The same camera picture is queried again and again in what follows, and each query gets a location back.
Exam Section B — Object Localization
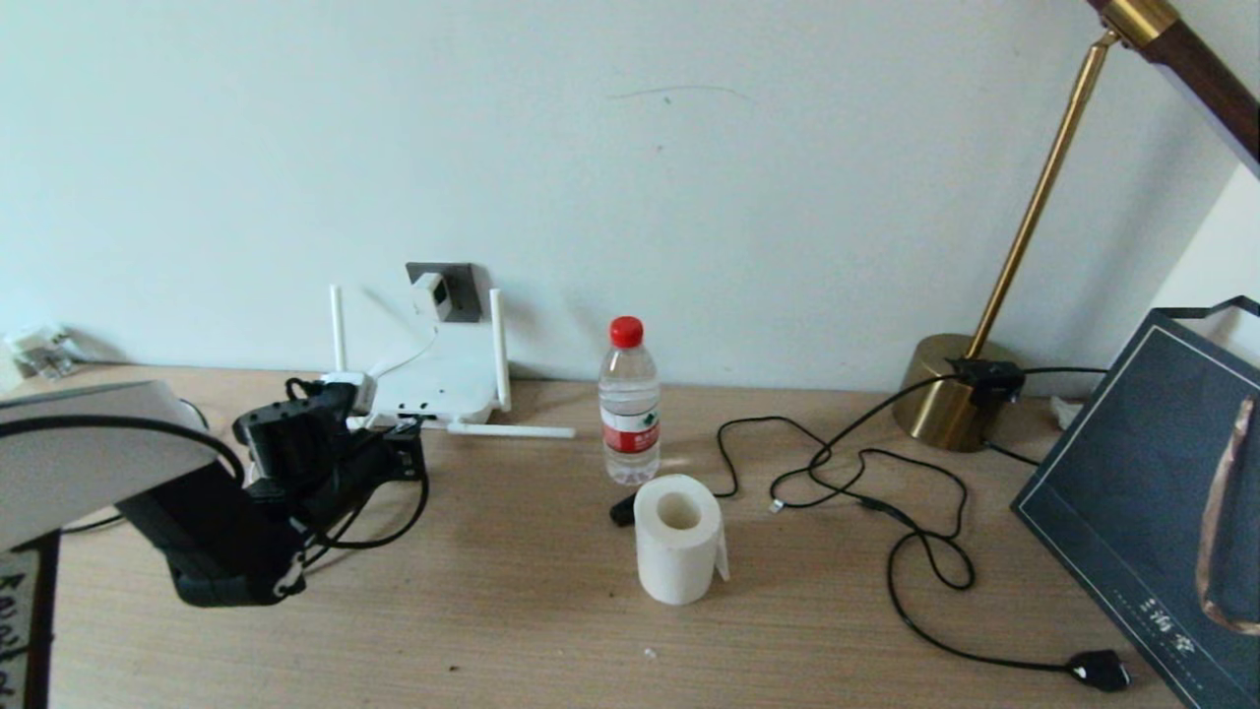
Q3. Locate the clear water bottle red cap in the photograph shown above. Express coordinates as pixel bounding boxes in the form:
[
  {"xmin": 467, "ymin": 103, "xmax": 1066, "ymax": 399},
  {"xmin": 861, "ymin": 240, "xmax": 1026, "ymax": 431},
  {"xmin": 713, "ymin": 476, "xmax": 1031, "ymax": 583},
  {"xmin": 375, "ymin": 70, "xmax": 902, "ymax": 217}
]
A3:
[{"xmin": 599, "ymin": 316, "xmax": 662, "ymax": 485}]

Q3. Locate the clear plastic wrapper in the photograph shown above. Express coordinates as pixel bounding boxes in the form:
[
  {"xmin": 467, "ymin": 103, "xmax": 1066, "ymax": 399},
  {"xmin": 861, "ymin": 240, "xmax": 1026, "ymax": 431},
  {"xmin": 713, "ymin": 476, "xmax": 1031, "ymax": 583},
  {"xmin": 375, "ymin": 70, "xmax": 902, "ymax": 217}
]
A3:
[{"xmin": 3, "ymin": 325, "xmax": 77, "ymax": 380}]

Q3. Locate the brass desk lamp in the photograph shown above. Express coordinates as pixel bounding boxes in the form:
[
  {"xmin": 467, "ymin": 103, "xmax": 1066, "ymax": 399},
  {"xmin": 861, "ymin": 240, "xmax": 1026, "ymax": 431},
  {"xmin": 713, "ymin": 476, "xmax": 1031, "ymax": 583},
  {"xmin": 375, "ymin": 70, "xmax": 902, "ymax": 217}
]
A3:
[{"xmin": 891, "ymin": 0, "xmax": 1260, "ymax": 452}]

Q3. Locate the white toilet paper roll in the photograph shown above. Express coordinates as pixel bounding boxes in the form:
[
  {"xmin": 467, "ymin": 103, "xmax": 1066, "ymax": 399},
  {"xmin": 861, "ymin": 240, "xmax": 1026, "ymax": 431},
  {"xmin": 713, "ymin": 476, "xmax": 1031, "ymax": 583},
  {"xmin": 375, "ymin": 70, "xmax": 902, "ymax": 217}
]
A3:
[{"xmin": 634, "ymin": 474, "xmax": 730, "ymax": 606}]

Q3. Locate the black lamp power cord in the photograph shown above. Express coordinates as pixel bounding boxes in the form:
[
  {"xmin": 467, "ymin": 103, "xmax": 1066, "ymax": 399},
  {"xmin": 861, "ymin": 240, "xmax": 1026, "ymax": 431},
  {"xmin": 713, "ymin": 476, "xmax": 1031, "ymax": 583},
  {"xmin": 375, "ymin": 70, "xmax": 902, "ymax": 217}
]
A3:
[{"xmin": 768, "ymin": 372, "xmax": 1133, "ymax": 693}]

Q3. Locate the grey wall socket plate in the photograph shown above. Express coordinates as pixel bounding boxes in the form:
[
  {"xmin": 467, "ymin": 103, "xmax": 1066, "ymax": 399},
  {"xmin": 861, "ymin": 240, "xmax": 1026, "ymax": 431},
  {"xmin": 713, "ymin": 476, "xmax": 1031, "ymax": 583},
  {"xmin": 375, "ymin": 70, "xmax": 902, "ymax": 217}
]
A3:
[{"xmin": 407, "ymin": 262, "xmax": 485, "ymax": 324}]

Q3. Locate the white thin adapter cord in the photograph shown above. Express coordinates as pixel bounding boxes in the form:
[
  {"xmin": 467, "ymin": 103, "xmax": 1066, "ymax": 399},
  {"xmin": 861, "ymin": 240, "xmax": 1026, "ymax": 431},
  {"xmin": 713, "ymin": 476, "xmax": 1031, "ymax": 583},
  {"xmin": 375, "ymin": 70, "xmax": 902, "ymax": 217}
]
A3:
[{"xmin": 345, "ymin": 330, "xmax": 439, "ymax": 434}]

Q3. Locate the black network cable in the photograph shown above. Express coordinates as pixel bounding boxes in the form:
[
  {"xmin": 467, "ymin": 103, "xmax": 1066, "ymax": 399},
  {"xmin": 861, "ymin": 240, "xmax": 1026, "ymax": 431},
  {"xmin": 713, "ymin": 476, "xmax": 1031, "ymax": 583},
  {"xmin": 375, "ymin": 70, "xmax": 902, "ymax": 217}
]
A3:
[{"xmin": 59, "ymin": 399, "xmax": 428, "ymax": 572}]

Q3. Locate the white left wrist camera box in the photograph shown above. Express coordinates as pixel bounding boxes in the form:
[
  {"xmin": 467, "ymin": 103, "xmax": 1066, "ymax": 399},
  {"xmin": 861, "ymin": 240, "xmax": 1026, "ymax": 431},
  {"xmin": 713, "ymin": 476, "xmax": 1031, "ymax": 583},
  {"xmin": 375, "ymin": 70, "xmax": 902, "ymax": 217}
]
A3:
[{"xmin": 320, "ymin": 372, "xmax": 378, "ymax": 417}]

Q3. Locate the thin black power cable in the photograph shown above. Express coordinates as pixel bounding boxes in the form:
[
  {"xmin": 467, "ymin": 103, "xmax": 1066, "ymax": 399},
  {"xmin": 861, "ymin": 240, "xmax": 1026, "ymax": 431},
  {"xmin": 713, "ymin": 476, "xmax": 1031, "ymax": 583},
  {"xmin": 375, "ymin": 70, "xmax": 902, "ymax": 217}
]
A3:
[{"xmin": 977, "ymin": 365, "xmax": 1108, "ymax": 468}]

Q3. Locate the black USB cable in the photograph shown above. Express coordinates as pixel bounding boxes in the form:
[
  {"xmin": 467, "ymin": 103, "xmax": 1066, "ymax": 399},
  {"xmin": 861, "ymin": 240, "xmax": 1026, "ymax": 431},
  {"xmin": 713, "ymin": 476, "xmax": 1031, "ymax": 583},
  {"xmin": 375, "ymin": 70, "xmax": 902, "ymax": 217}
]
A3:
[{"xmin": 609, "ymin": 416, "xmax": 971, "ymax": 541}]

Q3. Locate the dark blue paper gift bag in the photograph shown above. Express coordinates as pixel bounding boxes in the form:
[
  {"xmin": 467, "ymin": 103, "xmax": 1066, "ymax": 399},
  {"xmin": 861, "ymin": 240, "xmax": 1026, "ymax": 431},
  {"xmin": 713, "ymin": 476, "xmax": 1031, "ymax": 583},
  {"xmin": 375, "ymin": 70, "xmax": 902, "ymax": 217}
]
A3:
[{"xmin": 1011, "ymin": 295, "xmax": 1260, "ymax": 709}]

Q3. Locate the black adapter on lamp base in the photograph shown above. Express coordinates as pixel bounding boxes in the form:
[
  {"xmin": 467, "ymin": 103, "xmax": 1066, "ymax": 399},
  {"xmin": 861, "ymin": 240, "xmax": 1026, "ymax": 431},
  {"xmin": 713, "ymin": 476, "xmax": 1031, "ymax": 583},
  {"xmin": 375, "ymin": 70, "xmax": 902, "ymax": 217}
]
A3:
[{"xmin": 947, "ymin": 358, "xmax": 1027, "ymax": 406}]

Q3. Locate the white power adapter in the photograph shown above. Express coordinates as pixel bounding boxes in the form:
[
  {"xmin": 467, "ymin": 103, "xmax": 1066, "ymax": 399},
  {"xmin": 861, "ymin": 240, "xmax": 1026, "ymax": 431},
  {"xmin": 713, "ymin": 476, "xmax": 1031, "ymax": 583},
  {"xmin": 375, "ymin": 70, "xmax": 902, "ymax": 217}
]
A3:
[{"xmin": 411, "ymin": 273, "xmax": 454, "ymax": 323}]

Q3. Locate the white router with antennas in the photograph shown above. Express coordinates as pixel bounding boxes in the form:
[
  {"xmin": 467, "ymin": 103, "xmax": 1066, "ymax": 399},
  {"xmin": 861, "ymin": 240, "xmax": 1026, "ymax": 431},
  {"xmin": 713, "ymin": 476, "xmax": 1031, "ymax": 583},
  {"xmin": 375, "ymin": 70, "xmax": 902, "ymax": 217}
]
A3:
[{"xmin": 320, "ymin": 286, "xmax": 577, "ymax": 441}]

